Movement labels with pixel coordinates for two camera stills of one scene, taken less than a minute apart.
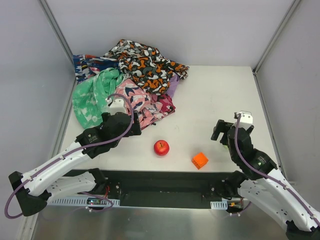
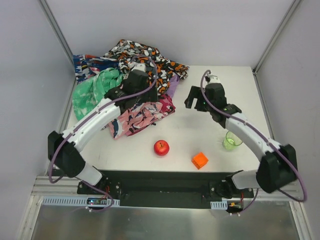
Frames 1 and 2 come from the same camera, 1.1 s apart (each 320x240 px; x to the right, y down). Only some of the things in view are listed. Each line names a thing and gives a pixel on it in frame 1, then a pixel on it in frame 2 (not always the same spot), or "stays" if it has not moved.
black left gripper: [135, 124] to [139, 78]
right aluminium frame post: [266, 50] stays
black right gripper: [222, 130] to [197, 96]
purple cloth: [173, 82] stays
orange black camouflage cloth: [146, 66] stays
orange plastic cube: [199, 160] stays
